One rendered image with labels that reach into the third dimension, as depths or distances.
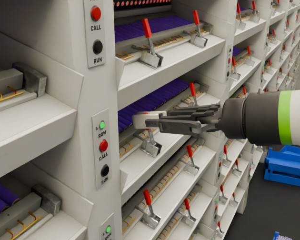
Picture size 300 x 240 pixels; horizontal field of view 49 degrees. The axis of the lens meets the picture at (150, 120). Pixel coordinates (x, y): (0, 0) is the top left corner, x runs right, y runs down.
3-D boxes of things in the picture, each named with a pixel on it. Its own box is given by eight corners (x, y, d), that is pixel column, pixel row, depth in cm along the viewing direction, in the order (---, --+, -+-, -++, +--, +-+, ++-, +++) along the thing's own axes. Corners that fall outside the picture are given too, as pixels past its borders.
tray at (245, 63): (257, 68, 168) (270, 42, 161) (224, 103, 118) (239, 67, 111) (221, 53, 174) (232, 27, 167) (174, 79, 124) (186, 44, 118)
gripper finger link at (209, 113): (217, 129, 63) (215, 132, 62) (162, 130, 68) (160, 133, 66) (214, 109, 62) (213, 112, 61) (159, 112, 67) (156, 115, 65)
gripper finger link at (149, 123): (170, 125, 66) (164, 130, 64) (148, 125, 69) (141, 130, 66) (169, 118, 66) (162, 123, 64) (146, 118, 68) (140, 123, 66)
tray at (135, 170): (215, 111, 111) (226, 85, 106) (115, 213, 61) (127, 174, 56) (164, 85, 117) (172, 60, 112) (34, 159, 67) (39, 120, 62)
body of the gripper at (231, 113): (245, 146, 57) (194, 145, 62) (255, 129, 64) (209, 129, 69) (240, 105, 55) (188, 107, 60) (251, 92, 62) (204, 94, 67)
